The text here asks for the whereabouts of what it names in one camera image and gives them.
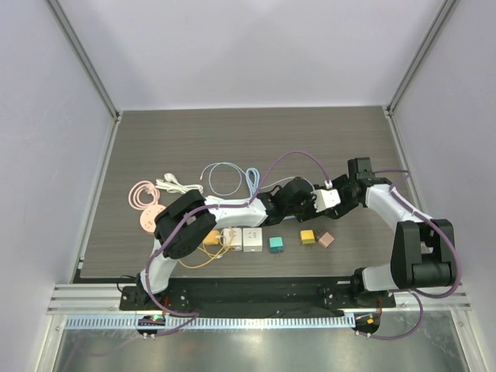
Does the pink plug adapter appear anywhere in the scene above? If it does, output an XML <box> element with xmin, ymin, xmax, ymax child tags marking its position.
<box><xmin>317</xmin><ymin>232</ymin><xmax>335</xmax><ymax>249</ymax></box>

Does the teal plug adapter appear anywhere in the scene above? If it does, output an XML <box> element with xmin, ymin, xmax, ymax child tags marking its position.
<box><xmin>269</xmin><ymin>236</ymin><xmax>284</xmax><ymax>254</ymax></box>

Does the white cube socket plain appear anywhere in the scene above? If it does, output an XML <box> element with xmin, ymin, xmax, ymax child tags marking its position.
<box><xmin>243</xmin><ymin>227</ymin><xmax>264</xmax><ymax>253</ymax></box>

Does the white cube socket tiger sticker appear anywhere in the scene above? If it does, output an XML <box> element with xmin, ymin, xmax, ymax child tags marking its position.
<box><xmin>222</xmin><ymin>227</ymin><xmax>243</xmax><ymax>251</ymax></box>

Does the yellow orange plug adapter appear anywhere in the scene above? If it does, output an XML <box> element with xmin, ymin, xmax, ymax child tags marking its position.
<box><xmin>202</xmin><ymin>229</ymin><xmax>221</xmax><ymax>246</ymax></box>

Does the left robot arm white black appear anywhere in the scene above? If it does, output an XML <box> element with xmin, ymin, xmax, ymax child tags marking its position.
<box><xmin>136</xmin><ymin>177</ymin><xmax>326</xmax><ymax>310</ymax></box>

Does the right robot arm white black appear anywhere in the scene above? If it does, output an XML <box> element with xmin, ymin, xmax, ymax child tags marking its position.
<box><xmin>325</xmin><ymin>157</ymin><xmax>461</xmax><ymax>307</ymax></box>

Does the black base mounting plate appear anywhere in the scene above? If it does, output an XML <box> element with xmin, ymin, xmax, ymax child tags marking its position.
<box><xmin>119</xmin><ymin>275</ymin><xmax>396</xmax><ymax>337</ymax></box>

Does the light blue power cable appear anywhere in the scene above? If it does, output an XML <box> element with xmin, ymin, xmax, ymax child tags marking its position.
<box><xmin>246</xmin><ymin>167</ymin><xmax>260</xmax><ymax>197</ymax></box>

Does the thin light blue USB cable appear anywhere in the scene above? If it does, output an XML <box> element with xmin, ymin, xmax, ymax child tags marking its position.
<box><xmin>199</xmin><ymin>162</ymin><xmax>295</xmax><ymax>195</ymax></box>

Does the yellow thin cable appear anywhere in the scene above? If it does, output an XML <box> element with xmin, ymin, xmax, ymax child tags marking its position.
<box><xmin>177</xmin><ymin>222</ymin><xmax>237</xmax><ymax>269</ymax></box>

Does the white bundled cable with plug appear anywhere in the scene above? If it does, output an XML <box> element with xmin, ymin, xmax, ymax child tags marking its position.
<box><xmin>156</xmin><ymin>172</ymin><xmax>205</xmax><ymax>194</ymax></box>

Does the pink coiled power cable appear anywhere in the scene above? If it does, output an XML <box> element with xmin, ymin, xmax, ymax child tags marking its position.
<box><xmin>129</xmin><ymin>180</ymin><xmax>164</xmax><ymax>212</ymax></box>

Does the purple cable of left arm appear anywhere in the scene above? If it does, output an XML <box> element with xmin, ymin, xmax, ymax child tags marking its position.
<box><xmin>145</xmin><ymin>150</ymin><xmax>334</xmax><ymax>337</ymax></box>

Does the white slotted cable duct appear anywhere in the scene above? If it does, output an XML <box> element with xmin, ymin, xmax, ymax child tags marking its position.
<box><xmin>65</xmin><ymin>313</ymin><xmax>356</xmax><ymax>332</ymax></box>

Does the right aluminium frame post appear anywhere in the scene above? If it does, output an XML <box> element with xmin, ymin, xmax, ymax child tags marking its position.
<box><xmin>384</xmin><ymin>0</ymin><xmax>460</xmax><ymax>117</ymax></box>

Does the aluminium frame post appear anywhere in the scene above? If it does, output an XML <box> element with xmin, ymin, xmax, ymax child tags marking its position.
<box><xmin>45</xmin><ymin>0</ymin><xmax>119</xmax><ymax>122</ymax></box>
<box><xmin>384</xmin><ymin>0</ymin><xmax>460</xmax><ymax>117</ymax></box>

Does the aluminium frame rail front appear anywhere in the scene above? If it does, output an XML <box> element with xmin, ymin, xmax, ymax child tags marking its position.
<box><xmin>46</xmin><ymin>279</ymin><xmax>473</xmax><ymax>315</ymax></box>

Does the left aluminium frame post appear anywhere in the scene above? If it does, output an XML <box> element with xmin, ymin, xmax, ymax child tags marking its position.
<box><xmin>45</xmin><ymin>0</ymin><xmax>119</xmax><ymax>122</ymax></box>

